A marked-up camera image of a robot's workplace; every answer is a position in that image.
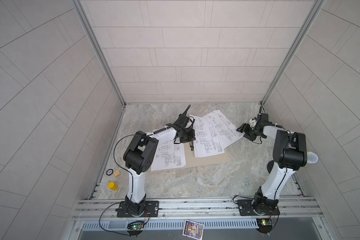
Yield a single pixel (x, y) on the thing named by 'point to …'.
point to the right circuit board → (265, 225)
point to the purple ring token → (109, 172)
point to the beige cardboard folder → (191, 161)
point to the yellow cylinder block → (113, 186)
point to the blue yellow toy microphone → (312, 157)
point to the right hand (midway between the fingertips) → (240, 129)
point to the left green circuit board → (135, 226)
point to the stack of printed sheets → (224, 127)
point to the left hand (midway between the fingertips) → (200, 136)
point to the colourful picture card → (193, 229)
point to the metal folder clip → (192, 145)
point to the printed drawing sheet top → (169, 155)
